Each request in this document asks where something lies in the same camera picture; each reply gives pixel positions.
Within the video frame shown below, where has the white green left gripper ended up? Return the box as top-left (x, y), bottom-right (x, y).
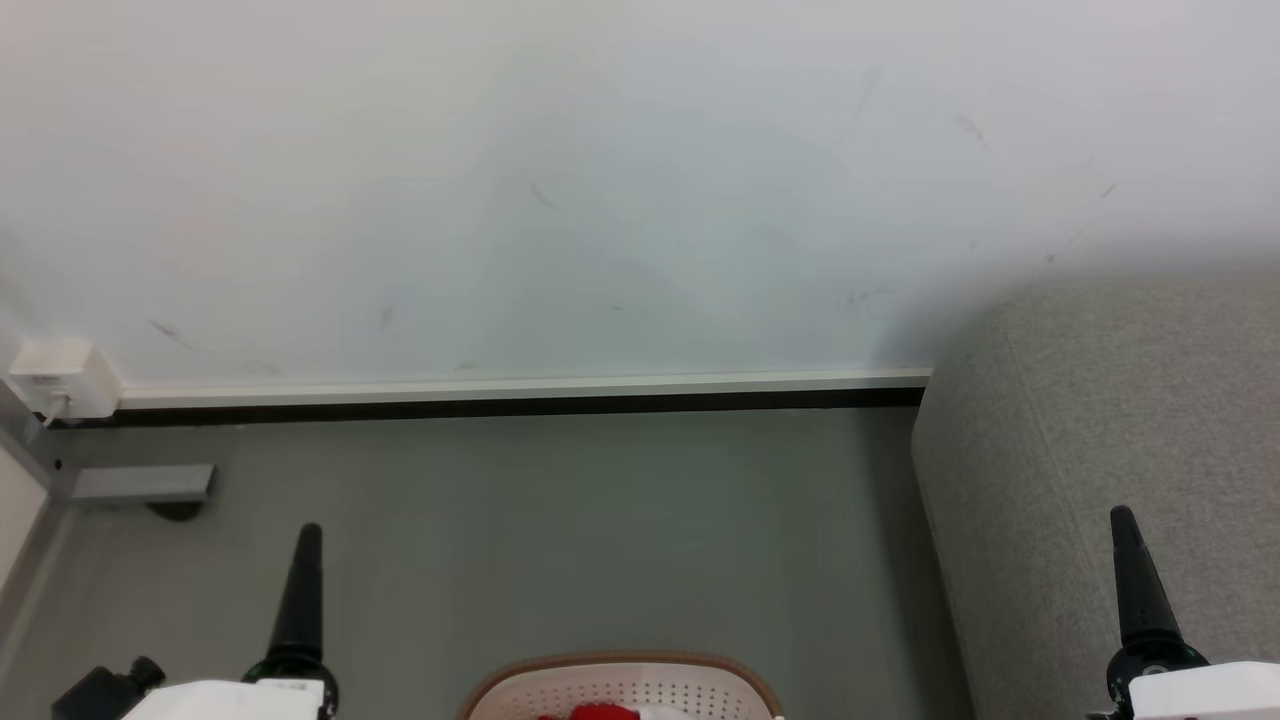
top-left (122, 523), bottom-right (340, 720)

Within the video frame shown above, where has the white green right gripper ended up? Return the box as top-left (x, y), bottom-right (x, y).
top-left (1086, 505), bottom-right (1280, 720)

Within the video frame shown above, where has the red clothing with white stripes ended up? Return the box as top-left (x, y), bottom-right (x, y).
top-left (538, 702), bottom-right (642, 720)

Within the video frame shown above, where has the white laundry basket brown rim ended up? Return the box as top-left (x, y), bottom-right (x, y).
top-left (458, 652), bottom-right (787, 720)

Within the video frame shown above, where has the grey fabric sofa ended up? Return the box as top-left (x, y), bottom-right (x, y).
top-left (910, 268), bottom-right (1280, 720)

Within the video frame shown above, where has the white furniture panel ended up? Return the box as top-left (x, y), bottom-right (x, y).
top-left (0, 442), bottom-right (53, 593)

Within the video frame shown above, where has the grey metal frame leg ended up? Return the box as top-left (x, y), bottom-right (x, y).
top-left (0, 380), bottom-right (217, 507)

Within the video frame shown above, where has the white wall baseboard strip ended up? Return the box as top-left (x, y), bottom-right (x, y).
top-left (118, 368), bottom-right (934, 413)

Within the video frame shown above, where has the white wall socket box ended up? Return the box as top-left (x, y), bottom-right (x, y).
top-left (8, 338), bottom-right (124, 422)

